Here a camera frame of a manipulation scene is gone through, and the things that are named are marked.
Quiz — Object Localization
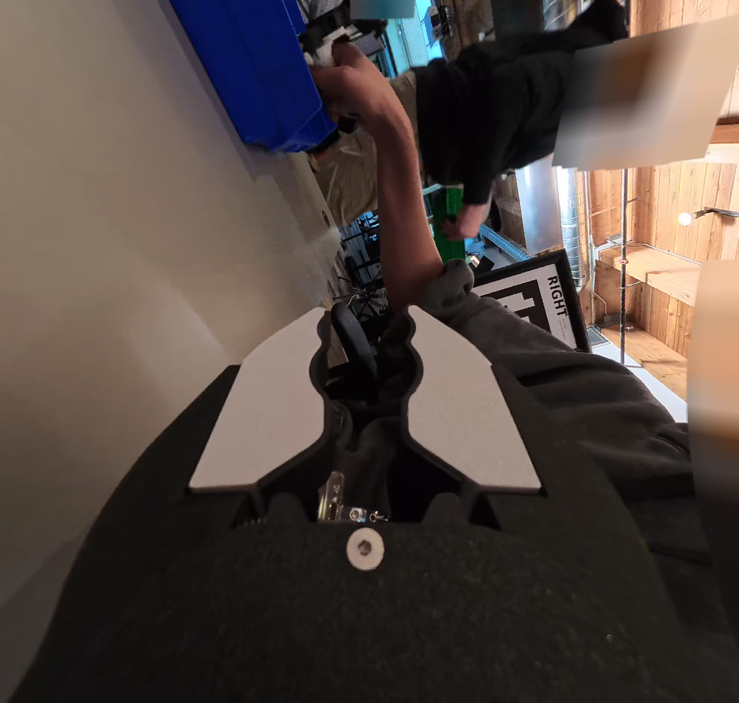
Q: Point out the blue plastic bin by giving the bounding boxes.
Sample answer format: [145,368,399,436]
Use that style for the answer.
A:
[150,0,339,154]

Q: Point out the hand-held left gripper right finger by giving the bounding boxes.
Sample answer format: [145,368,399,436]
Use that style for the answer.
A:
[401,306,543,494]

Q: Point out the printed marker board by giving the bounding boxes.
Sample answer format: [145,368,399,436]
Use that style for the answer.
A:
[471,247,592,354]

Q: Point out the person's right forearm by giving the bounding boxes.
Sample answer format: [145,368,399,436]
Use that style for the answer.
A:
[370,114,445,311]

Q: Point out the green box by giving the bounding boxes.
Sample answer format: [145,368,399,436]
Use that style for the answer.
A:
[422,184,468,267]

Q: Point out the person's black chair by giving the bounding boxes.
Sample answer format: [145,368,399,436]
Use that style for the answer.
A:
[329,299,382,386]

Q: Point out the person's right hand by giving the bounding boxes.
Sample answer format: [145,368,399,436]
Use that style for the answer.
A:
[310,43,414,144]

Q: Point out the silver ventilation duct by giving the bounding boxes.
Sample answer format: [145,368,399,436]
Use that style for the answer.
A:
[514,0,584,288]

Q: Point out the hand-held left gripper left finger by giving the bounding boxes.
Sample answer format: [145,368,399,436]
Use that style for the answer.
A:
[189,307,333,494]

